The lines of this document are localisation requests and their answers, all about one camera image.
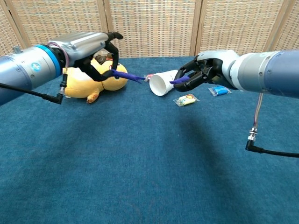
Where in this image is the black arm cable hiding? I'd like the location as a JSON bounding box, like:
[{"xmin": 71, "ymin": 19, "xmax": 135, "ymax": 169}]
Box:
[
  {"xmin": 0, "ymin": 67, "xmax": 68, "ymax": 105},
  {"xmin": 245, "ymin": 92, "xmax": 299, "ymax": 158}
]

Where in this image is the yellow candy packet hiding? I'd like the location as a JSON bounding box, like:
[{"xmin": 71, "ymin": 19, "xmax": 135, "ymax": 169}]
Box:
[{"xmin": 173, "ymin": 93, "xmax": 200, "ymax": 107}]

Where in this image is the yellow plush toy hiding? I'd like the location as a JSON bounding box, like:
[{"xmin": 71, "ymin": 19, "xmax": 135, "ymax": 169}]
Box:
[{"xmin": 61, "ymin": 56, "xmax": 129, "ymax": 105}]

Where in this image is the clear plastic toy box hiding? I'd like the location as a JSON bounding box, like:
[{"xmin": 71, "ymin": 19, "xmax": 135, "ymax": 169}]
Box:
[{"xmin": 93, "ymin": 51, "xmax": 117, "ymax": 64}]

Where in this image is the woven folding screen panel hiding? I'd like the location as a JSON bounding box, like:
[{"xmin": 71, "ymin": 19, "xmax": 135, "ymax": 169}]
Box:
[
  {"xmin": 102, "ymin": 0, "xmax": 203, "ymax": 59},
  {"xmin": 190, "ymin": 0, "xmax": 290, "ymax": 57},
  {"xmin": 0, "ymin": 0, "xmax": 31, "ymax": 58},
  {"xmin": 4, "ymin": 0, "xmax": 110, "ymax": 56},
  {"xmin": 263, "ymin": 0, "xmax": 299, "ymax": 53}
]

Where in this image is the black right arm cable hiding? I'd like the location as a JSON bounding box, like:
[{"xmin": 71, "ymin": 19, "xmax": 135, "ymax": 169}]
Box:
[{"xmin": 245, "ymin": 92, "xmax": 299, "ymax": 158}]

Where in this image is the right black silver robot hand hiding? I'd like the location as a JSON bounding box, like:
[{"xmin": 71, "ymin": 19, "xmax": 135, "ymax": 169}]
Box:
[{"xmin": 174, "ymin": 50, "xmax": 241, "ymax": 93}]

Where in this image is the white paper cup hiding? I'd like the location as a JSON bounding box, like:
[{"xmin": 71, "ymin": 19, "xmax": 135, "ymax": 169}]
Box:
[{"xmin": 149, "ymin": 69, "xmax": 180, "ymax": 97}]

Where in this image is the blue carpet table cover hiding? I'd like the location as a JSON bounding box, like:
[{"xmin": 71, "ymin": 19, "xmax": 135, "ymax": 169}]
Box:
[{"xmin": 0, "ymin": 55, "xmax": 299, "ymax": 224}]

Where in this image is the blue candy packet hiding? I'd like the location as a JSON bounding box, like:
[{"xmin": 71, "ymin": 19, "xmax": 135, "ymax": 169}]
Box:
[{"xmin": 208, "ymin": 85, "xmax": 232, "ymax": 97}]

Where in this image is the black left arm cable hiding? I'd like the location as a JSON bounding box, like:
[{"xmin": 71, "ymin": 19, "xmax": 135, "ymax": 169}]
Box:
[{"xmin": 0, "ymin": 67, "xmax": 68, "ymax": 105}]

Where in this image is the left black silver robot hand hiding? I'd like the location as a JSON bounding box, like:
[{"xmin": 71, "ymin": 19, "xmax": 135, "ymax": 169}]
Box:
[{"xmin": 48, "ymin": 31, "xmax": 124, "ymax": 82}]

